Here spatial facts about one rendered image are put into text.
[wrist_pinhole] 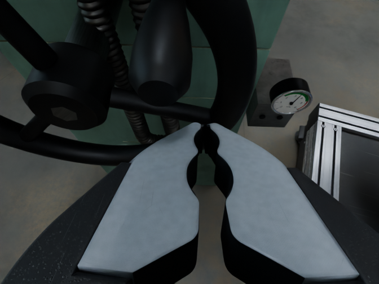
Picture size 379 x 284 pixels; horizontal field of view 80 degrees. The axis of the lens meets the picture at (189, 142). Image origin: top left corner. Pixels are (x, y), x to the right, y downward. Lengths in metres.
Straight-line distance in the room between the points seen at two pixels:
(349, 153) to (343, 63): 0.79
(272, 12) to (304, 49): 1.31
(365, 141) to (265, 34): 0.78
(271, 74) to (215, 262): 0.71
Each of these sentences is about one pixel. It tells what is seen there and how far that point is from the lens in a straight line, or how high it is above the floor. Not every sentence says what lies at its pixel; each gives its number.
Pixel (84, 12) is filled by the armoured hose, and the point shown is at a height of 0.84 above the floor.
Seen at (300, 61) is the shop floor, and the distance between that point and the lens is 1.57.
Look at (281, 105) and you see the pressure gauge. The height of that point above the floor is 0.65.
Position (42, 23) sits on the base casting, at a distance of 0.43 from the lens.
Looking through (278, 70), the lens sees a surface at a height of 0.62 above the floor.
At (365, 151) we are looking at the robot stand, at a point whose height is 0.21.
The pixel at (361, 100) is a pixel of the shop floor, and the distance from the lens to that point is 1.54.
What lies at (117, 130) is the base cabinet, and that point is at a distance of 0.61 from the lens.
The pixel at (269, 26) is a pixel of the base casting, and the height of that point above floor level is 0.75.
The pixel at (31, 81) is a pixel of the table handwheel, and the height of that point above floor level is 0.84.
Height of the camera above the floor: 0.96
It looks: 62 degrees down
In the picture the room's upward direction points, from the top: 2 degrees clockwise
